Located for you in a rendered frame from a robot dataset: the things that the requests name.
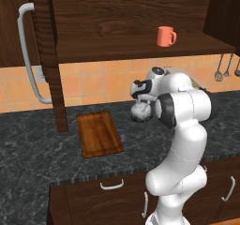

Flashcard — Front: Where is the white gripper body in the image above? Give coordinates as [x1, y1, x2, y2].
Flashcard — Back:
[129, 80, 145, 101]

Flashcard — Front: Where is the wooden tray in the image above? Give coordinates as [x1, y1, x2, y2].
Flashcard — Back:
[76, 110, 125, 159]

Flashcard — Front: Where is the orange mug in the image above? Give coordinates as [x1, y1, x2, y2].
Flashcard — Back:
[157, 25, 178, 48]

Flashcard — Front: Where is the dark wood cabinet door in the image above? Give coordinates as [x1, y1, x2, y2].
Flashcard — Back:
[202, 0, 240, 56]
[25, 0, 69, 134]

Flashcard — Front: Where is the olive item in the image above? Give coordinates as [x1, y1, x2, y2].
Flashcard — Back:
[190, 77, 207, 91]

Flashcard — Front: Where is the hanging metal whisk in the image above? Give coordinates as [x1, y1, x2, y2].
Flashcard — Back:
[214, 53, 225, 83]

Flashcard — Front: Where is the hanging metal spatula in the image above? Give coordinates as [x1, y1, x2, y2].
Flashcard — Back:
[222, 52, 234, 78]

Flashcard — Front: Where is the hanging metal ladle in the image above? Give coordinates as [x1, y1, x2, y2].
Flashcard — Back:
[233, 57, 240, 78]

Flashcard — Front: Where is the dark wood drawer front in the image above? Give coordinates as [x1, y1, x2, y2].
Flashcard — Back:
[63, 172, 151, 196]

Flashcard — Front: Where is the dark wood cupboard door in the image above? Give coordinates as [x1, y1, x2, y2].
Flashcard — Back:
[63, 192, 158, 225]
[182, 157, 240, 225]

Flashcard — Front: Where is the dark wood wall cabinet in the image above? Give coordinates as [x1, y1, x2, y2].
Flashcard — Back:
[46, 0, 240, 65]

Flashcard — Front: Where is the grey wall socket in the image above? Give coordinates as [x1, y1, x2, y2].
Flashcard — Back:
[33, 65, 48, 83]

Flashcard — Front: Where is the white drawer handle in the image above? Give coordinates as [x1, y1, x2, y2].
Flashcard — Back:
[99, 178, 126, 191]

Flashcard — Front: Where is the white cupboard door handle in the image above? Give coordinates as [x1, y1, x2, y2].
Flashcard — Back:
[141, 190, 150, 219]
[220, 175, 236, 203]

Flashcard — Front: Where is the long white door handle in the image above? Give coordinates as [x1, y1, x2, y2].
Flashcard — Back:
[16, 2, 53, 105]

